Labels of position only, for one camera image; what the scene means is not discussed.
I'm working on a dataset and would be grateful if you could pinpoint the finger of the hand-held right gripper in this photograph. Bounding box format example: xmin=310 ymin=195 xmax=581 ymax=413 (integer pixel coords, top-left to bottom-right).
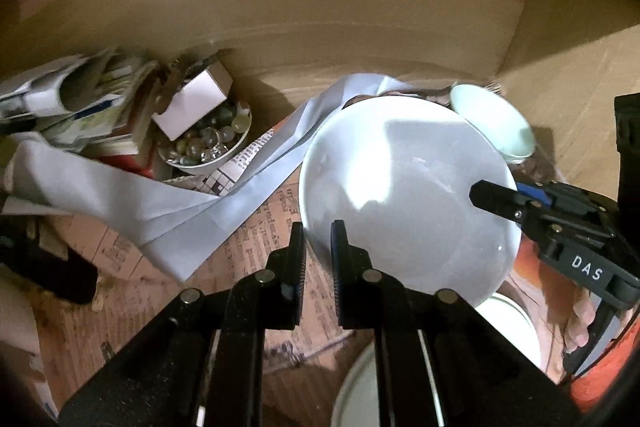
xmin=470 ymin=180 xmax=542 ymax=234
xmin=516 ymin=181 xmax=557 ymax=208

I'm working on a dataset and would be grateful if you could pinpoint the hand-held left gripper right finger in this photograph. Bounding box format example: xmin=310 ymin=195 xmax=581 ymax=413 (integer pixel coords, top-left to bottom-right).
xmin=331 ymin=220 xmax=582 ymax=427

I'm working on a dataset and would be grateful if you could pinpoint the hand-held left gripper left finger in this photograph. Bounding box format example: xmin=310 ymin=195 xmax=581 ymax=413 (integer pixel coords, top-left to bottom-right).
xmin=57 ymin=221 xmax=307 ymax=427

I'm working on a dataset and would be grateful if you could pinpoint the white plate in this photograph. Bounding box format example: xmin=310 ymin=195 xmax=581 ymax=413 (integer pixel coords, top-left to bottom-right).
xmin=299 ymin=96 xmax=519 ymax=304
xmin=330 ymin=294 xmax=542 ymax=427

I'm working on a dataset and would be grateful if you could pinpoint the person's right forearm orange sleeve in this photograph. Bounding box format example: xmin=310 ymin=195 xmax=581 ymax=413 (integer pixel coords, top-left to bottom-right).
xmin=564 ymin=307 xmax=640 ymax=414

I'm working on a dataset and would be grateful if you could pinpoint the person's right hand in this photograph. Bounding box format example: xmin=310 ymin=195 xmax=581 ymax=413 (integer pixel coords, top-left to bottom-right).
xmin=564 ymin=286 xmax=602 ymax=354

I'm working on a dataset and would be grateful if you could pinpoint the mint green bowl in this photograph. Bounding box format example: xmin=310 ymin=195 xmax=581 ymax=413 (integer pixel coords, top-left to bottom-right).
xmin=449 ymin=84 xmax=536 ymax=164

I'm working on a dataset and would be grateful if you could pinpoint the white bowl of marbles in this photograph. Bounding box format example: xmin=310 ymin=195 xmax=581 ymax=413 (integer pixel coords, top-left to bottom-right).
xmin=159 ymin=99 xmax=252 ymax=176

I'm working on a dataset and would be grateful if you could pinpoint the long white paper strip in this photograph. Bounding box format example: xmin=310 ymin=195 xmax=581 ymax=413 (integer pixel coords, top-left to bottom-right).
xmin=9 ymin=73 xmax=403 ymax=283

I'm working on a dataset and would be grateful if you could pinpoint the small white box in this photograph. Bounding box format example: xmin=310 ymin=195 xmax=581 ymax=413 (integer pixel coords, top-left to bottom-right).
xmin=151 ymin=61 xmax=234 ymax=142

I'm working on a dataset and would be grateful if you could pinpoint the newspaper print paper mat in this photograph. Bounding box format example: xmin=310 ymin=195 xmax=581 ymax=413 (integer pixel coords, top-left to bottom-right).
xmin=30 ymin=127 xmax=501 ymax=414

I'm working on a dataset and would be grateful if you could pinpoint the stack of paper documents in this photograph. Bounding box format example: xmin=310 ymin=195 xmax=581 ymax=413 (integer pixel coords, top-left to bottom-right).
xmin=0 ymin=49 xmax=163 ymax=160

